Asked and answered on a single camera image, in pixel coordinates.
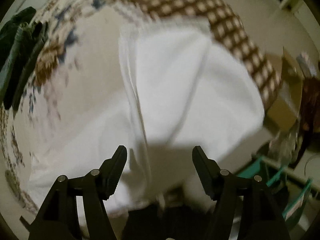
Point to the brown cardboard box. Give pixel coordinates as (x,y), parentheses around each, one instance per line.
(284,112)

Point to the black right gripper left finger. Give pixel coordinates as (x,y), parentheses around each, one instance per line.
(58,217)

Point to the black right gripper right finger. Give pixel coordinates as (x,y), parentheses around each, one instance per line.
(260,218)

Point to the dark green blanket pile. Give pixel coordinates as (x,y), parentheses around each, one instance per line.
(21,42)

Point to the white pants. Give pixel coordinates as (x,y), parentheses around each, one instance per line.
(159,90)

